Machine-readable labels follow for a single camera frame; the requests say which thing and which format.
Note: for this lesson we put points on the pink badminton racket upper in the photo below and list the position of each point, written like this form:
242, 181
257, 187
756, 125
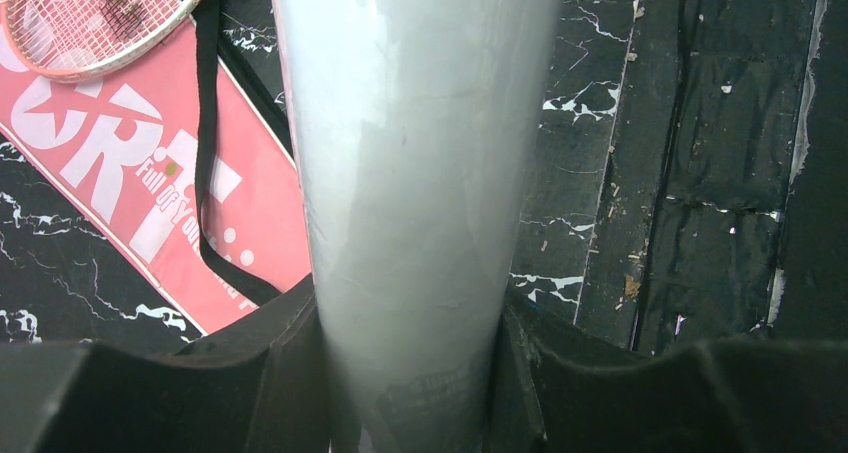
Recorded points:
71, 41

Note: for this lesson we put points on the pink racket cover bag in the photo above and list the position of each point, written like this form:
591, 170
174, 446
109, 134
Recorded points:
122, 148

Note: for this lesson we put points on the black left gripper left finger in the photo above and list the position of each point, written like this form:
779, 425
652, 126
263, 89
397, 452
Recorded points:
257, 385

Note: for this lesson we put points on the white shuttlecock tube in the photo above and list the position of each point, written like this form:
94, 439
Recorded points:
413, 124

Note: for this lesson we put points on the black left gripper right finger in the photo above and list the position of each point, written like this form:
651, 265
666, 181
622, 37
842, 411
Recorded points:
558, 389

